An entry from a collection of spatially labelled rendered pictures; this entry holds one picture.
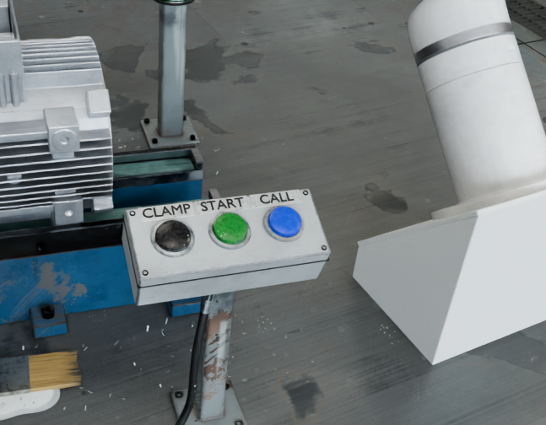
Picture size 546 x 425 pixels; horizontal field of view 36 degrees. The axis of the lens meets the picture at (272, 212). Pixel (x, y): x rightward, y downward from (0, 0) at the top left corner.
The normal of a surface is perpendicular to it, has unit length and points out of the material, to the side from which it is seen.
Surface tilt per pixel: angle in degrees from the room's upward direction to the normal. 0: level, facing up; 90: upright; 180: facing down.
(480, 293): 90
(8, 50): 90
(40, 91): 32
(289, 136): 0
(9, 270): 90
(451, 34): 63
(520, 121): 45
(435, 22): 69
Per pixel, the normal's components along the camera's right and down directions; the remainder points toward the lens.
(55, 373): 0.11, -0.83
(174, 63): 0.32, 0.60
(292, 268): 0.26, 0.84
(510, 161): -0.09, -0.02
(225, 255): 0.20, -0.53
